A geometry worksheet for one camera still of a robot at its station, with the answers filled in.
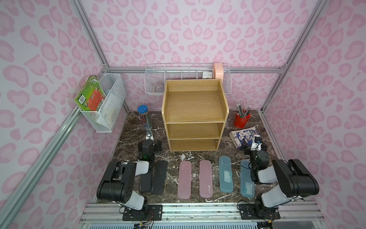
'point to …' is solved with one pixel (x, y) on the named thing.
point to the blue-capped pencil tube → (143, 110)
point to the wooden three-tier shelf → (195, 112)
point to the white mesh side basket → (103, 120)
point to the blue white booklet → (244, 137)
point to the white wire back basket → (155, 75)
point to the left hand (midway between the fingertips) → (150, 138)
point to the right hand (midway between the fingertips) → (252, 138)
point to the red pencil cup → (239, 122)
